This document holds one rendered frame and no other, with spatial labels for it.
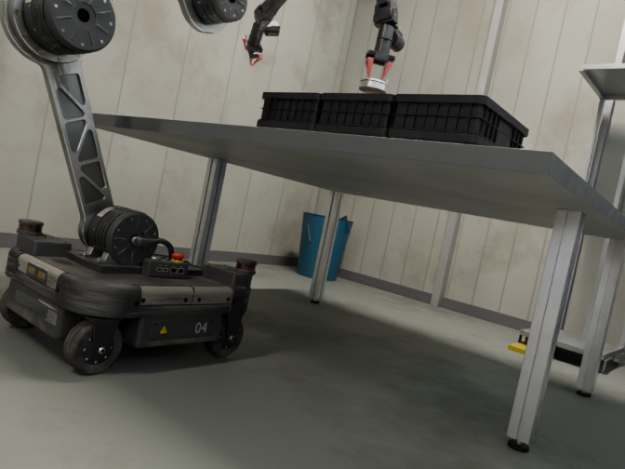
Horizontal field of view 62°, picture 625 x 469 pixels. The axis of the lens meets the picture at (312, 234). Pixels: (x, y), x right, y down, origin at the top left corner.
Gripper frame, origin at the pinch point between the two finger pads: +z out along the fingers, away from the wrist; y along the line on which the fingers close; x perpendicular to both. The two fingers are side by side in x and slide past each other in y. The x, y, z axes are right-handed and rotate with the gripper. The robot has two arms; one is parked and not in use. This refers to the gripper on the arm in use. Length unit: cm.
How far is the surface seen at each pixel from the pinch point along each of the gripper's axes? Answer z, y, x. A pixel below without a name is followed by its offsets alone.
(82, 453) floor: 107, 51, 94
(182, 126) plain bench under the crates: 38, 56, 40
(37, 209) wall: 84, 152, -108
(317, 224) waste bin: 57, -11, -212
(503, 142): 19, -38, 36
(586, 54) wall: -95, -156, -147
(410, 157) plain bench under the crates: 39, 2, 90
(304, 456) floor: 106, 8, 81
